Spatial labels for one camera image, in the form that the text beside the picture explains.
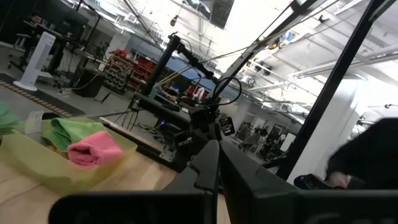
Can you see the yellow plastic bin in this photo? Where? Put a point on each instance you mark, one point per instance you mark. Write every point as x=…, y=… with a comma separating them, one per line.
x=37, y=168

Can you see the pink microfiber towel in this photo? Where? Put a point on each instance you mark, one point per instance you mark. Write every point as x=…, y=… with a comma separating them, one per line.
x=93, y=151

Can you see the black box cabinet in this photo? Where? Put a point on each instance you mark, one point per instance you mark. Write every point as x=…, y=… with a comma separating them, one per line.
x=90, y=82

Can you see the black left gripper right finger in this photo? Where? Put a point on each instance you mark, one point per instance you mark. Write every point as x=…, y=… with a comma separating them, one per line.
x=248, y=186

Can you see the black diagonal pole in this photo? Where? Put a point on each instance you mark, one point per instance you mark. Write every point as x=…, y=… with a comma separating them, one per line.
x=161, y=65

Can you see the black hanging sign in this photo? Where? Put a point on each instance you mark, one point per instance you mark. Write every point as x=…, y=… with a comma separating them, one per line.
x=221, y=12

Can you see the grey side desk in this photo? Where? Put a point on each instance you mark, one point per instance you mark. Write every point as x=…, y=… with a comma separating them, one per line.
x=161, y=110

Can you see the white stool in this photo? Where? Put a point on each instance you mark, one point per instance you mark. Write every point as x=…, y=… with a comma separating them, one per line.
x=21, y=39

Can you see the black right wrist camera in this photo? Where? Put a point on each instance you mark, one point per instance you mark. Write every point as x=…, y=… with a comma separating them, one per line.
x=227, y=126

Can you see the white tower fan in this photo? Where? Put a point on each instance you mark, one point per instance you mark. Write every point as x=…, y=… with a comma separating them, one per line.
x=35, y=62

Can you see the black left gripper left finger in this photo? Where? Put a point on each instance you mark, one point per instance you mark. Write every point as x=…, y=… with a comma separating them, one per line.
x=199, y=177

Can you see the green microfiber towel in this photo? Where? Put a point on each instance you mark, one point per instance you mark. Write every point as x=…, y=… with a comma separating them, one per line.
x=68, y=130

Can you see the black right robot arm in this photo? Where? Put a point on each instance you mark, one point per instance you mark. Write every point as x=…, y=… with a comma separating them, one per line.
x=192, y=140

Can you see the black rig post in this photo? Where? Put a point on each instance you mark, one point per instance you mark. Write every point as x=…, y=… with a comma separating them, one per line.
x=332, y=84

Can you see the person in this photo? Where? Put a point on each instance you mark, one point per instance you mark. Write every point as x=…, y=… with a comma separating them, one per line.
x=248, y=140
x=370, y=152
x=244, y=130

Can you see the red parts bin shelf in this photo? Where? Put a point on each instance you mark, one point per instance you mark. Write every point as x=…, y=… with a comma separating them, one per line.
x=130, y=70

